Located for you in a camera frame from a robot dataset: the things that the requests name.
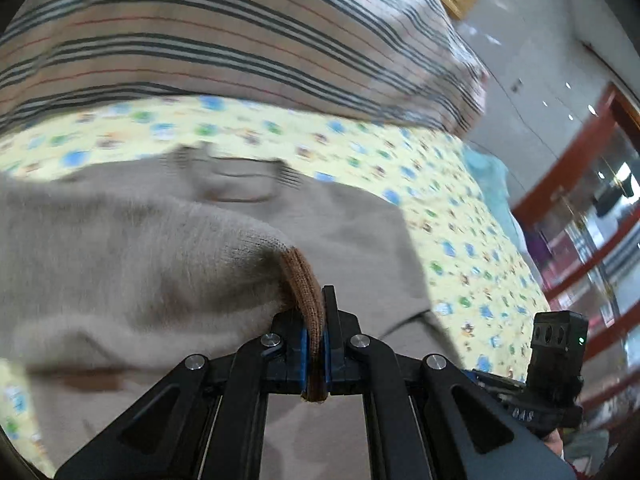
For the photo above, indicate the beige knit sweater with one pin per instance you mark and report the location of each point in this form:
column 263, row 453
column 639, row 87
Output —
column 150, row 260

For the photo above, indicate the red-framed glass cabinet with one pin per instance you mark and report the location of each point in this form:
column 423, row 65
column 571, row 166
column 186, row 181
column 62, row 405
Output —
column 615, row 160

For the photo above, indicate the light blue cloth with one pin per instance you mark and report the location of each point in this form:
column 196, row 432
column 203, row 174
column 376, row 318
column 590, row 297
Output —
column 492, row 180

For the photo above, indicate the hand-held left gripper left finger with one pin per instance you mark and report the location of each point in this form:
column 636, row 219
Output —
column 302, row 360

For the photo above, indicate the yellow bear-print bed sheet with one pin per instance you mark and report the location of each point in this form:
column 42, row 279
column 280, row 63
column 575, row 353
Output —
column 450, row 210

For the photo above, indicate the plaid pillow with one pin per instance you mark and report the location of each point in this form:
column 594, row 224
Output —
column 225, row 35

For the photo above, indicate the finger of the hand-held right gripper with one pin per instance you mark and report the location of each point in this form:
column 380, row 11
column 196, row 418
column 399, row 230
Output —
column 492, row 380

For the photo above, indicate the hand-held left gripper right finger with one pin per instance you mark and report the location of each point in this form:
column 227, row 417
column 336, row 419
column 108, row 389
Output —
column 326, row 360

